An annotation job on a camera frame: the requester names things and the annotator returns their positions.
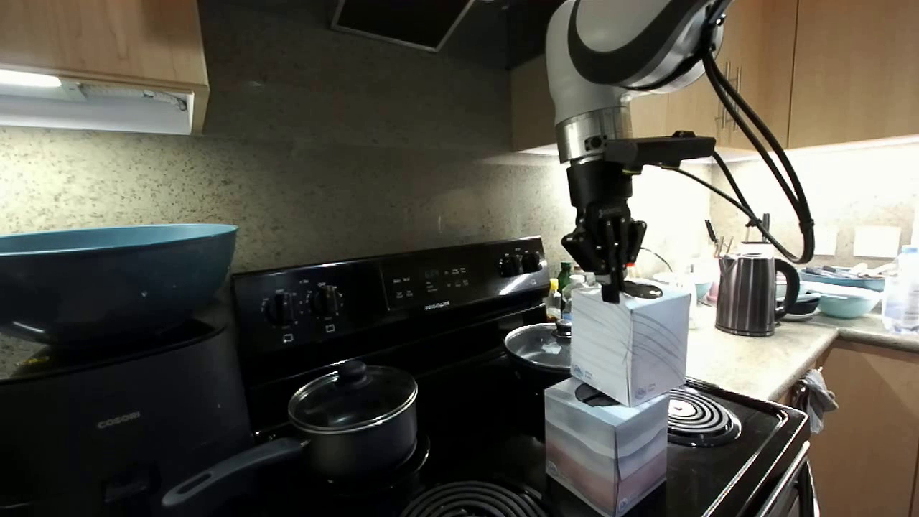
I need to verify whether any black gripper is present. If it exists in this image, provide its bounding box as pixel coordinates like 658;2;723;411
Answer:
562;161;647;305

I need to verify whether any tissue box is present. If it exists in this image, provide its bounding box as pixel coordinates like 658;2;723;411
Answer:
544;379;670;517
571;290;693;405

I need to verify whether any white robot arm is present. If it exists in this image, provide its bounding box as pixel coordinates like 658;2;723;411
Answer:
545;0;732;305

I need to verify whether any black electric stove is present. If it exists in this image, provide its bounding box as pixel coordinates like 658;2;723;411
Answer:
233;237;819;517

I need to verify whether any dark electric kettle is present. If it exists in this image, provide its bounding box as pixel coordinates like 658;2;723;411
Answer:
714;255;801;336

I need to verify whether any teal bowl on counter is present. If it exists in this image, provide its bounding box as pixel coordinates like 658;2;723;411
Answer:
819;286;880;319

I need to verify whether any black pot with lid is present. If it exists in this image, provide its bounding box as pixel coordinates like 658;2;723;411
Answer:
160;358;419;509

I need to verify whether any range hood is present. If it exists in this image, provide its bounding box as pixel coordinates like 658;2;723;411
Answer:
331;0;475;52

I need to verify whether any black air fryer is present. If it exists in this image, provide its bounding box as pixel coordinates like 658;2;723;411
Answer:
0;321;249;517

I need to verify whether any blue bowl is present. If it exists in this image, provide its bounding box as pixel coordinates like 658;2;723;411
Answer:
0;223;239;348

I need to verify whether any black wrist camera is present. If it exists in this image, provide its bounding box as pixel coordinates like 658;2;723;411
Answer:
604;134;714;170

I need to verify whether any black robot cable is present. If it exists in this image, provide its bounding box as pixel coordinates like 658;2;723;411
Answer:
658;36;819;267

